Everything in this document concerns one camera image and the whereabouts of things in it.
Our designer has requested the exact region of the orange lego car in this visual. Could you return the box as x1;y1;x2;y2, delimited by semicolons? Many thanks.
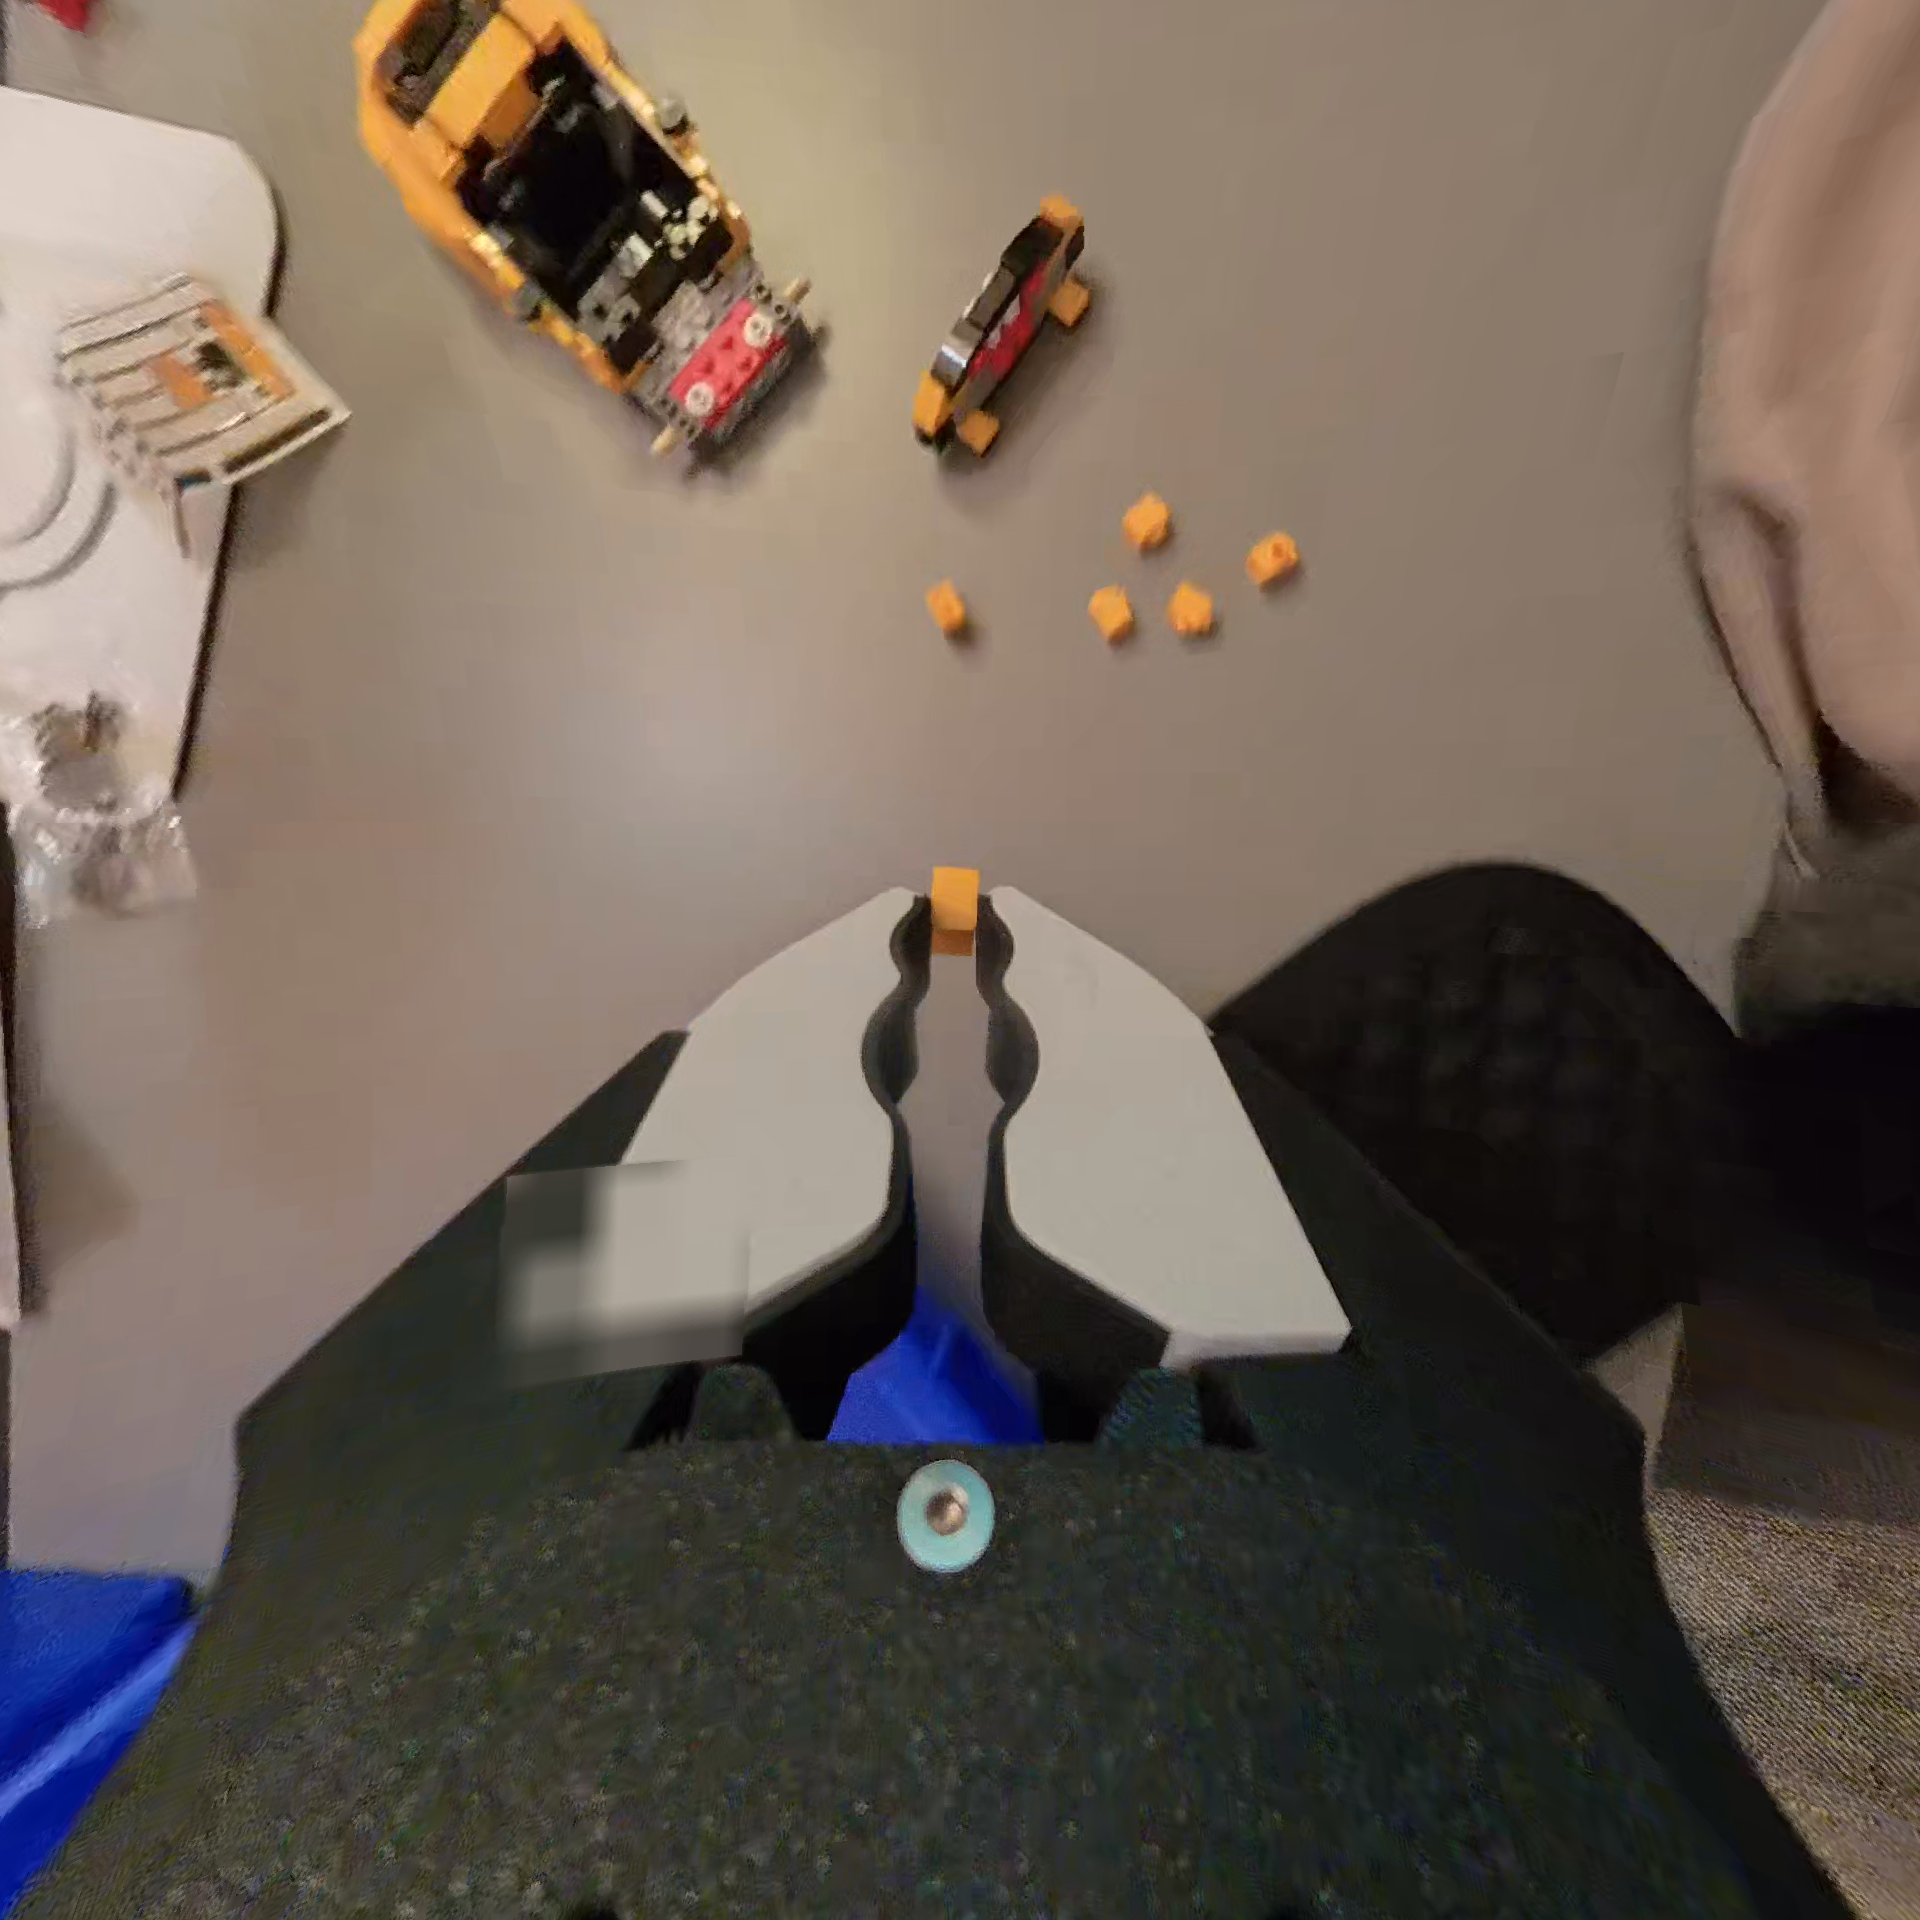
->
351;0;822;462

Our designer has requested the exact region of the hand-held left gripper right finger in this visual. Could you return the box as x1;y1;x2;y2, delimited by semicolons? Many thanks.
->
974;882;1355;1371

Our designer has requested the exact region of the red white orange lego strip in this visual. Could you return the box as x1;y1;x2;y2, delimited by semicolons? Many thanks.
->
910;196;1096;460

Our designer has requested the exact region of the white book stand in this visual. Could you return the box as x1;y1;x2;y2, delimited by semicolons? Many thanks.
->
0;87;288;814

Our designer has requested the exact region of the blue bin with lego pieces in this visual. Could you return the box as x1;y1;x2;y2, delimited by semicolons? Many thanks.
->
0;1282;1045;1871

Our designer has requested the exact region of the lego sticker sheet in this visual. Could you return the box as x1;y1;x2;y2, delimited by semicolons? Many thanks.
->
54;274;356;520

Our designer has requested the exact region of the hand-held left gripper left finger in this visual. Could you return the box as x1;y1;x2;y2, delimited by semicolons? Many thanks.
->
616;886;924;1324

